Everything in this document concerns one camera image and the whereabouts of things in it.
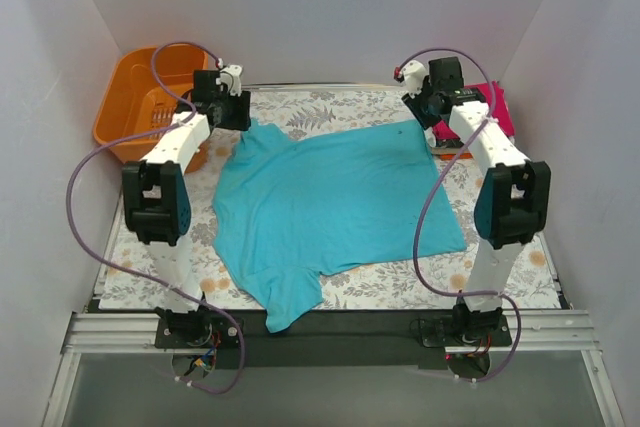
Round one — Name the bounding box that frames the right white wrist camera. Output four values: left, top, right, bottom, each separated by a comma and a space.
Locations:
394, 60, 428, 97

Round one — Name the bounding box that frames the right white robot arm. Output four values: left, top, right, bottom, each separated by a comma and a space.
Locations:
394, 51, 551, 347

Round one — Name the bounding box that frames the folded magenta t-shirt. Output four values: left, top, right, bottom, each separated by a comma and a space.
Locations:
432, 80, 516, 141

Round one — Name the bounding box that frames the aluminium frame rail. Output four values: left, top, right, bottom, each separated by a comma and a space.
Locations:
63, 310, 600, 353

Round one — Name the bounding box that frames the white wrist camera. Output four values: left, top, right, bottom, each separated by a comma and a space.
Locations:
216, 64, 244, 97
394, 60, 428, 97

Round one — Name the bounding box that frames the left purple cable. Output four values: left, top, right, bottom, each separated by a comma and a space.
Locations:
65, 41, 246, 394

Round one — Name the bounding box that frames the orange plastic basket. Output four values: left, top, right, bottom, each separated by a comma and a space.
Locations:
93, 44, 208, 145

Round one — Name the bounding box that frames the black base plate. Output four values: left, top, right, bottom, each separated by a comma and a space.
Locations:
154, 308, 515, 369

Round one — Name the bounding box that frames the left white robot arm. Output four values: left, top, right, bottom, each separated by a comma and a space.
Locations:
122, 64, 251, 348

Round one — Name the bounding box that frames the teal t-shirt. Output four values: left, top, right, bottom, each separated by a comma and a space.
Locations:
212, 120, 466, 333

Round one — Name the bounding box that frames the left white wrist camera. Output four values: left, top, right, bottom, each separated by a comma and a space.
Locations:
216, 64, 244, 97

